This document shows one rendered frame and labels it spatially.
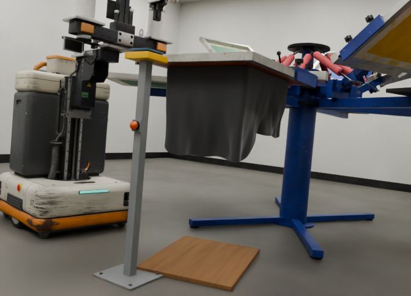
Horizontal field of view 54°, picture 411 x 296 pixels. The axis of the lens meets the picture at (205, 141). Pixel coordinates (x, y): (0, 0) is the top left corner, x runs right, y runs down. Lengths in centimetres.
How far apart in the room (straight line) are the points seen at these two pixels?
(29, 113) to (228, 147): 125
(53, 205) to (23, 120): 57
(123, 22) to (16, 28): 357
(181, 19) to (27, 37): 330
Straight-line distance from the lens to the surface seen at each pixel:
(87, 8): 211
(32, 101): 252
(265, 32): 707
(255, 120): 188
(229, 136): 179
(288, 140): 302
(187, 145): 191
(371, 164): 629
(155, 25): 234
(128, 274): 183
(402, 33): 245
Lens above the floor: 67
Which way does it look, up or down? 2 degrees down
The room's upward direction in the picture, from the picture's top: 5 degrees clockwise
